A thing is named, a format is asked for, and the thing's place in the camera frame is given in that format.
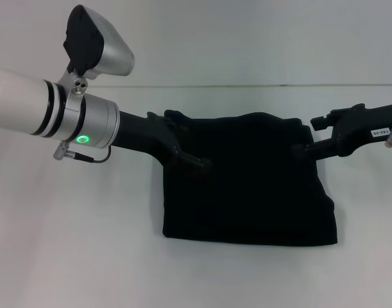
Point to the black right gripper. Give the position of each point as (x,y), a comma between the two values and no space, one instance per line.
(365,128)

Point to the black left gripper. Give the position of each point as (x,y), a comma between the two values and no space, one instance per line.
(144,134)

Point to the black t-shirt with white print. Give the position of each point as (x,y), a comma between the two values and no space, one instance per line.
(247,179)

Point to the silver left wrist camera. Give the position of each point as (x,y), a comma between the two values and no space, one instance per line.
(96,45)

